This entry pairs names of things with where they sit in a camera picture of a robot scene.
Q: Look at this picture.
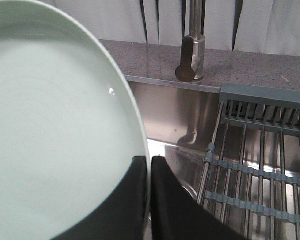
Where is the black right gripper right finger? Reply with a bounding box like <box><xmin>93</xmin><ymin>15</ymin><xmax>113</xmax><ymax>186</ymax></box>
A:
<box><xmin>150</xmin><ymin>156</ymin><xmax>245</xmax><ymax>240</ymax></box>

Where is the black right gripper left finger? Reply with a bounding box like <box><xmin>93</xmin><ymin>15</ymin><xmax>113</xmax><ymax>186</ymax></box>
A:
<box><xmin>54</xmin><ymin>156</ymin><xmax>148</xmax><ymax>240</ymax></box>

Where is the light green round plate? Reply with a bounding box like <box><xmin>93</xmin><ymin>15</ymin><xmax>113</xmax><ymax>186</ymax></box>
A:
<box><xmin>0</xmin><ymin>0</ymin><xmax>151</xmax><ymax>240</ymax></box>

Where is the grey steel dish rack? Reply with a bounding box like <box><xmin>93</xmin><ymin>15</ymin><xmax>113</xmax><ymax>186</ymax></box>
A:
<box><xmin>197</xmin><ymin>83</ymin><xmax>300</xmax><ymax>240</ymax></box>

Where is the steel sink drain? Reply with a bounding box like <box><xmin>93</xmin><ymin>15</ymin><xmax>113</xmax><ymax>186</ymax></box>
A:
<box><xmin>180</xmin><ymin>180</ymin><xmax>198</xmax><ymax>201</ymax></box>

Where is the stainless steel sink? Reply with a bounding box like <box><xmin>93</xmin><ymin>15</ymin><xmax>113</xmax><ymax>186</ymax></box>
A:
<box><xmin>130</xmin><ymin>82</ymin><xmax>221</xmax><ymax>193</ymax></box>

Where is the stainless steel faucet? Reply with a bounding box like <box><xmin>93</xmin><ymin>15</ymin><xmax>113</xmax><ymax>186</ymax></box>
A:
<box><xmin>175</xmin><ymin>0</ymin><xmax>206</xmax><ymax>83</ymax></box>

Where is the white pleated curtain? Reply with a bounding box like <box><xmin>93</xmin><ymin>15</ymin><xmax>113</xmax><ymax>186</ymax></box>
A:
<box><xmin>49</xmin><ymin>0</ymin><xmax>300</xmax><ymax>57</ymax></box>

